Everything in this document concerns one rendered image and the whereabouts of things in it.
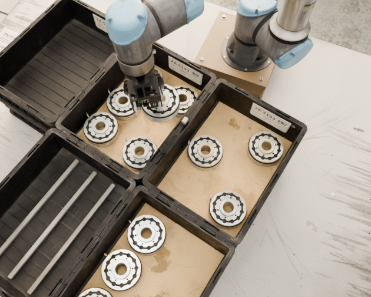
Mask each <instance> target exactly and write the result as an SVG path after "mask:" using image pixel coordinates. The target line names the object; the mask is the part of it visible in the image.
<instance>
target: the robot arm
mask: <svg viewBox="0 0 371 297"><path fill-rule="evenodd" d="M140 1H141V2H140ZM140 1H138V0H116V1H114V2H113V3H112V4H111V5H110V6H109V7H108V9H107V11H106V14H105V20H106V25H107V29H108V35H109V38H110V40H111V41H112V44H113V47H114V50H115V53H116V57H117V60H118V63H119V66H120V68H121V71H122V72H123V74H124V75H125V80H124V81H123V82H124V85H123V89H124V94H125V95H127V96H128V97H129V99H130V103H131V106H132V109H133V112H136V116H138V113H137V109H139V110H141V107H142V106H143V107H149V106H151V108H156V107H158V103H159V105H160V108H161V111H163V104H162V100H163V88H164V86H165V85H164V80H163V78H162V77H161V76H160V74H157V70H155V69H154V68H155V64H154V55H153V54H156V50H155V49H153V46H152V43H154V42H156V41H158V40H159V39H161V38H163V37H165V36H166V35H168V34H170V33H172V32H174V31H175V30H177V29H179V28H181V27H183V26H184V25H188V24H189V23H190V22H191V21H193V20H194V19H196V18H197V17H199V16H200V15H201V14H202V13H203V12H204V0H140ZM316 1H317V0H281V3H280V7H279V9H277V6H278V0H239V2H238V6H237V13H236V21H235V26H234V31H233V33H232V34H231V36H230V37H229V39H228V41H227V46H226V52H227V55H228V57H229V58H230V59H231V60H232V61H233V62H234V63H236V64H238V65H241V66H244V67H255V66H258V65H260V64H262V63H264V62H265V60H266V59H267V58H268V57H269V58H270V59H271V60H272V61H273V63H274V64H276V65H277V66H278V67H279V68H281V69H284V70H285V69H288V68H290V67H292V66H294V65H296V64H297V63H298V62H300V61H301V60H302V59H303V58H304V57H305V56H306V55H307V54H308V53H309V52H310V51H311V49H312V48H313V41H312V39H310V38H309V37H308V36H309V33H310V30H311V24H310V21H309V18H310V16H311V13H312V10H313V8H314V5H315V3H316ZM149 103H150V105H149ZM134 107H135V109H134Z"/></svg>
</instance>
